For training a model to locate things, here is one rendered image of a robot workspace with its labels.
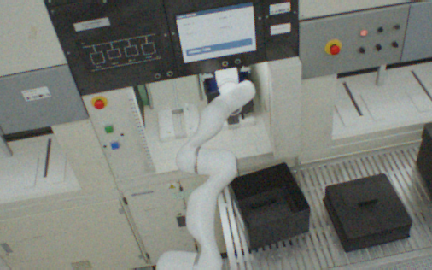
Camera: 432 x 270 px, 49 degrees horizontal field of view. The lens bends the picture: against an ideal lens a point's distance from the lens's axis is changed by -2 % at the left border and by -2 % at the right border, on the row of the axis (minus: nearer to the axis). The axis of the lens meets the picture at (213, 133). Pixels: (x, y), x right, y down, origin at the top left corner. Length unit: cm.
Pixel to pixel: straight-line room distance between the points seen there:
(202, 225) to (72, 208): 100
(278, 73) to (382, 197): 71
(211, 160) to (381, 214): 80
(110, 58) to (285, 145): 89
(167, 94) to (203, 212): 117
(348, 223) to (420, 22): 86
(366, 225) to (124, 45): 120
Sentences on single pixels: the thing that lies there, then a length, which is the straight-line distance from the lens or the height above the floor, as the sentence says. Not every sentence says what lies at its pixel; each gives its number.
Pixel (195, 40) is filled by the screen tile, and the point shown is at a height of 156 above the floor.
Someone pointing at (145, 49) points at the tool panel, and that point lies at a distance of 185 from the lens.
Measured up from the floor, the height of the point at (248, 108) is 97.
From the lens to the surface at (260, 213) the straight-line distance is 223.
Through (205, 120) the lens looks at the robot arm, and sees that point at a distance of 174.
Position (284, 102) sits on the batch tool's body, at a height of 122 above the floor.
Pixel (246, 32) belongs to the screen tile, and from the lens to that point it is 186.
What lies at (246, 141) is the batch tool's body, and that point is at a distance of 238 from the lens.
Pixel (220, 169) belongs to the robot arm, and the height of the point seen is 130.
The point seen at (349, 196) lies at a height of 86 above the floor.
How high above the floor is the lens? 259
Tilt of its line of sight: 45 degrees down
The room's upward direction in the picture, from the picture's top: 9 degrees counter-clockwise
